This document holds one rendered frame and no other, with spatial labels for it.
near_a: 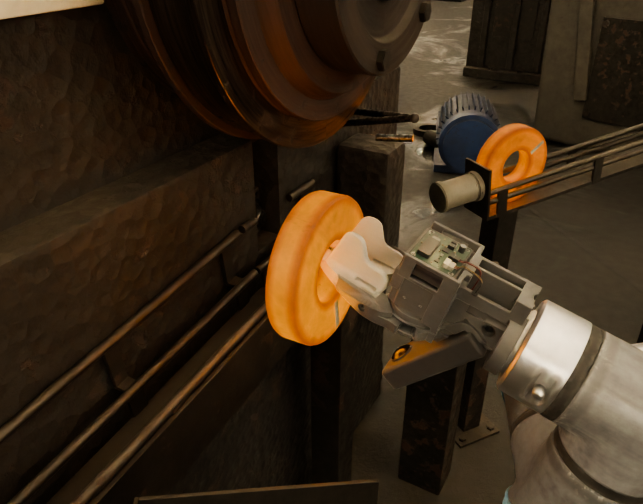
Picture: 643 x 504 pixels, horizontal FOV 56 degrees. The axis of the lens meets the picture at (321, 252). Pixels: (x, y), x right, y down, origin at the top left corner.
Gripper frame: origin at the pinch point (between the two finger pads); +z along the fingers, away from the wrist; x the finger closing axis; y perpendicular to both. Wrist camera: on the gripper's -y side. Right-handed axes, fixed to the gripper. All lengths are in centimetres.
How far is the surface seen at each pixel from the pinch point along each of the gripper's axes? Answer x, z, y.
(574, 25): -295, 14, -30
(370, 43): -15.0, 7.0, 15.9
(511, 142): -67, -6, -8
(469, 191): -59, -3, -17
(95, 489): 23.3, 6.0, -19.2
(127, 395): 13.0, 12.1, -20.8
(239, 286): -8.1, 12.8, -18.7
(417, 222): -169, 25, -97
